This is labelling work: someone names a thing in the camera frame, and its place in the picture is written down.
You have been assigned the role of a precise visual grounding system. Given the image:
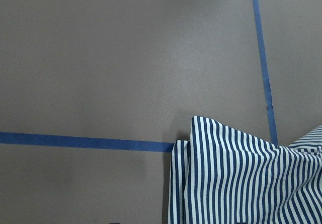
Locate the navy white striped polo shirt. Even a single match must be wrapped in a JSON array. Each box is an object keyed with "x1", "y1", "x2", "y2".
[{"x1": 168, "y1": 116, "x2": 321, "y2": 223}]

